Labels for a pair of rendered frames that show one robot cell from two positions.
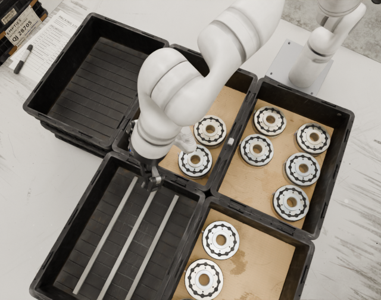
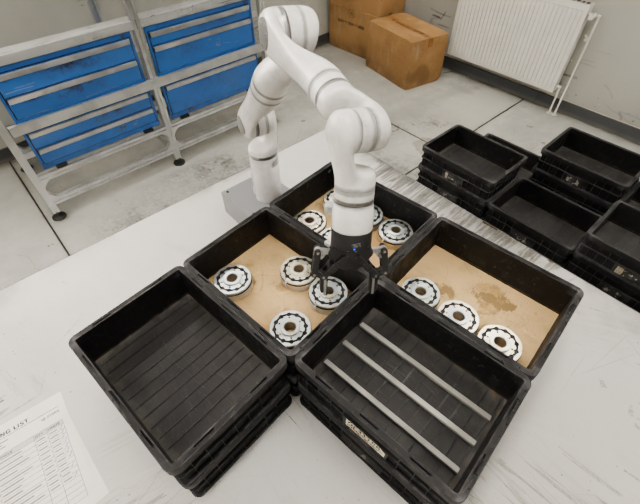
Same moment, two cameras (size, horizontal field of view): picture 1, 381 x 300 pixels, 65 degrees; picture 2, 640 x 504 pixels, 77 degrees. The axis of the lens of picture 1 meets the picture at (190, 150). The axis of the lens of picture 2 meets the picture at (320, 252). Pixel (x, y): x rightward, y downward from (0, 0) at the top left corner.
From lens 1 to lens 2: 59 cm
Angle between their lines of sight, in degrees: 39
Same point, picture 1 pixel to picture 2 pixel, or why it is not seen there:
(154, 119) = (364, 171)
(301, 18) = not seen: hidden behind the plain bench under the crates
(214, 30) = (333, 85)
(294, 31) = (207, 193)
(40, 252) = not seen: outside the picture
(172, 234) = (403, 341)
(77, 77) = (141, 408)
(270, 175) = not seen: hidden behind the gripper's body
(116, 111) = (224, 365)
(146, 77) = (353, 128)
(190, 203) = (372, 315)
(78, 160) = (255, 467)
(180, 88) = (373, 113)
